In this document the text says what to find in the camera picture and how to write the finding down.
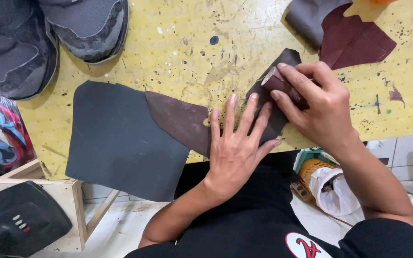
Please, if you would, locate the person's right hand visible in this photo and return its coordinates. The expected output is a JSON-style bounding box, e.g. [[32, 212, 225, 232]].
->
[[270, 61, 360, 153]]

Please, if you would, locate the person's left hand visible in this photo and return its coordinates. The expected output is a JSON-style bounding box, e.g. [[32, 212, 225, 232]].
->
[[206, 92, 283, 197]]

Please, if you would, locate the maroon sandpaper roll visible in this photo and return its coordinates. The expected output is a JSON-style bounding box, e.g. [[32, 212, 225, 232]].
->
[[261, 67, 312, 111]]

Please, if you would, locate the dark brown leather piece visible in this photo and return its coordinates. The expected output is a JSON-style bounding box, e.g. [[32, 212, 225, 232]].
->
[[245, 48, 302, 145]]

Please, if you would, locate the green plastic container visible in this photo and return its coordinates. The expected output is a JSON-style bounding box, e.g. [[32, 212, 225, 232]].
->
[[294, 148, 340, 173]]

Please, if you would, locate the brown leather sheet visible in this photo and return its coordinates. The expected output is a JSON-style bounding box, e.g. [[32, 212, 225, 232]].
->
[[144, 91, 223, 158]]

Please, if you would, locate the orange woven basket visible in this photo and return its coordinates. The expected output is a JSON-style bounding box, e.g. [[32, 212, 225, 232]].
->
[[297, 158, 338, 192]]

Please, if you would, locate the person's black shirt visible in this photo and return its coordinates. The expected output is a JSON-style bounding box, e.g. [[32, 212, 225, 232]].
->
[[123, 150, 413, 258]]

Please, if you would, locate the maroon sandpaper sheet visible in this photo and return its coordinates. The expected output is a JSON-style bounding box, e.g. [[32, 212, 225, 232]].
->
[[319, 3, 398, 71]]

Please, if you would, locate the white plastic bag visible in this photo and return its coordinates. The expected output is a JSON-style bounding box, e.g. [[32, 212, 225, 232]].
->
[[308, 166, 362, 217]]

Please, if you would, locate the grey-brown leather piece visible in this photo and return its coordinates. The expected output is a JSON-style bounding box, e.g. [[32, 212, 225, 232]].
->
[[284, 0, 353, 54]]

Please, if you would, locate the grey worn sneaker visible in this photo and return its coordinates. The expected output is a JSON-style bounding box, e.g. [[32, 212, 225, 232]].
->
[[38, 0, 130, 65], [0, 0, 60, 101]]

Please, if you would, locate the black device with lights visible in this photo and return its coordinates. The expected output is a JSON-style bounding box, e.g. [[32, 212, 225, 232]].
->
[[0, 181, 73, 258]]

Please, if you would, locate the colourful plastic bag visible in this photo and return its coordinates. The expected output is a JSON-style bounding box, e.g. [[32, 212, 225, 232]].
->
[[0, 89, 37, 181]]

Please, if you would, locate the wooden stool frame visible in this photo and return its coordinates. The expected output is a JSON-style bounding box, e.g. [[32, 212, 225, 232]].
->
[[0, 159, 122, 253]]

